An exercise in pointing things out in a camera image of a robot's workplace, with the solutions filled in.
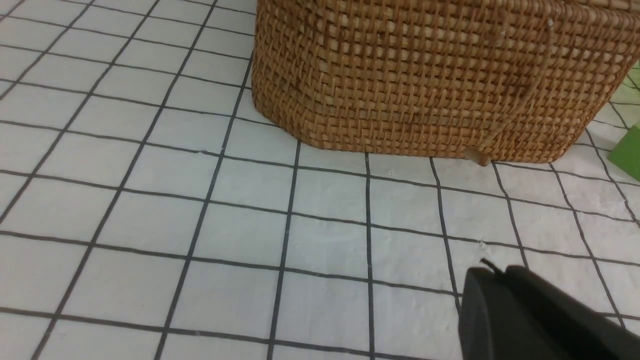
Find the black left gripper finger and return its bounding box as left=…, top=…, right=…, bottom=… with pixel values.
left=458, top=259, right=640, bottom=360

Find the green foam cube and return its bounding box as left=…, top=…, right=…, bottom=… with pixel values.
left=608, top=122, right=640, bottom=181

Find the woven rattan basket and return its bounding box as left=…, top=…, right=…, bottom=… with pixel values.
left=251, top=0, right=640, bottom=165

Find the white grid tablecloth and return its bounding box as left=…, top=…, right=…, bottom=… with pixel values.
left=0, top=0, right=639, bottom=360

